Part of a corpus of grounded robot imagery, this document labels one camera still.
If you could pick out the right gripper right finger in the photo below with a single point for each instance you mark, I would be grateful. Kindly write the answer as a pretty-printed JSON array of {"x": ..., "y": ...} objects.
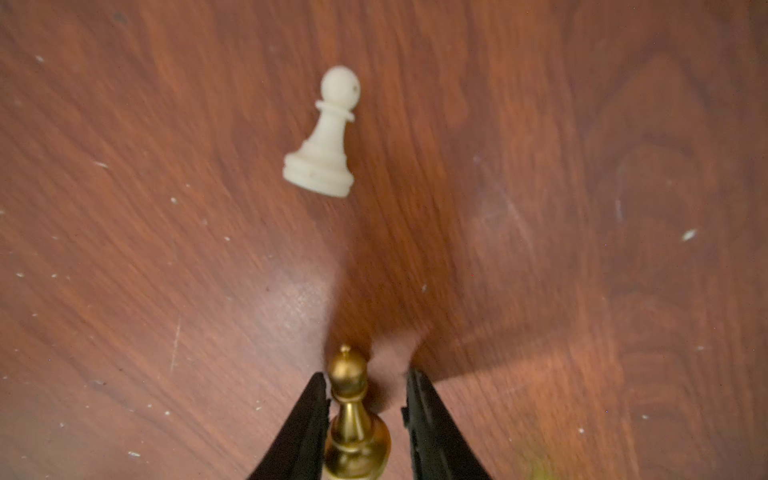
[{"x": 438, "y": 449}]

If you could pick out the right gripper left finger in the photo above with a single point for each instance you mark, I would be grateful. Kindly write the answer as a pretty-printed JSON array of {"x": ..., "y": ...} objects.
[{"x": 297, "y": 452}]

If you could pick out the white pawn right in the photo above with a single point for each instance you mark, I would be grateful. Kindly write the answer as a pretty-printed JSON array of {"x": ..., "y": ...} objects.
[{"x": 320, "y": 164}]

